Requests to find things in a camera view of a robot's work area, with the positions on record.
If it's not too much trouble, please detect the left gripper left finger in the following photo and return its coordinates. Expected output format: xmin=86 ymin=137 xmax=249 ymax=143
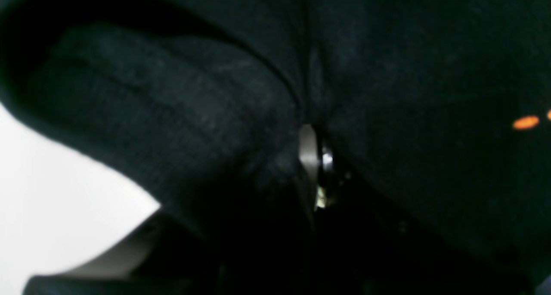
xmin=26 ymin=212 xmax=207 ymax=295

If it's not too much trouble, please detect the black T-shirt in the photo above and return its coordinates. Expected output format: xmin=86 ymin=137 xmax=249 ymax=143
xmin=1 ymin=0 xmax=550 ymax=290

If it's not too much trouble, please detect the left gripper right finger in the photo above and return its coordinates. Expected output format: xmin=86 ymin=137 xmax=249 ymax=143
xmin=299 ymin=124 xmax=343 ymax=211

